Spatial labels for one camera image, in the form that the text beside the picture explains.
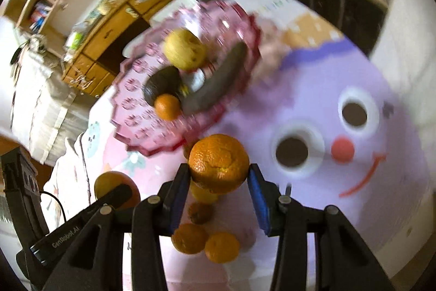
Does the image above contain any small mandarin orange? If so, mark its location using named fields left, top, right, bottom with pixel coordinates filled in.
left=204, top=232, right=240, bottom=264
left=155, top=94, right=182, bottom=121
left=171, top=223, right=209, bottom=255

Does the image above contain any red apple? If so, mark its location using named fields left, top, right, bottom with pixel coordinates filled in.
left=94, top=171, right=140, bottom=210

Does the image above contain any large orange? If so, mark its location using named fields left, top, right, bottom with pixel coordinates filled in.
left=188, top=134, right=250, bottom=194

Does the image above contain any yellow speckled pear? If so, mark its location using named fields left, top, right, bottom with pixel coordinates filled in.
left=163, top=28, right=207, bottom=71

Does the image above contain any yellow lemon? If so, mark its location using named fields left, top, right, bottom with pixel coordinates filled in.
left=189, top=181, right=219, bottom=205

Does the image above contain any brown wrinkled passion fruit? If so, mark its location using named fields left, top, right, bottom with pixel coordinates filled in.
left=188, top=202, right=214, bottom=224

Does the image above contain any white cloth covered furniture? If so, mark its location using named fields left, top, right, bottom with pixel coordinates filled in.
left=1, top=18, right=95, bottom=166

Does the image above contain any pink plastic fruit tray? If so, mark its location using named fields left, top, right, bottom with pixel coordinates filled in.
left=110, top=1, right=262, bottom=157

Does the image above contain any cartoon printed bed sheet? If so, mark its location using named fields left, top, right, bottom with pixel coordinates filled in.
left=42, top=0, right=430, bottom=276

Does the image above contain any dark avocado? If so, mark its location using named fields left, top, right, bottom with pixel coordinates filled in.
left=143, top=66, right=182, bottom=106

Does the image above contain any wooden desk with drawers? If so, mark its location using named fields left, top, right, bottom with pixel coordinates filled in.
left=62, top=0, right=173, bottom=97

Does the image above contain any dark green cucumber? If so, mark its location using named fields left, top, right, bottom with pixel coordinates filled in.
left=182, top=41, right=248, bottom=115

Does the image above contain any black cable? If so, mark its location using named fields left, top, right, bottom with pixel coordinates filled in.
left=40, top=190, right=68, bottom=223

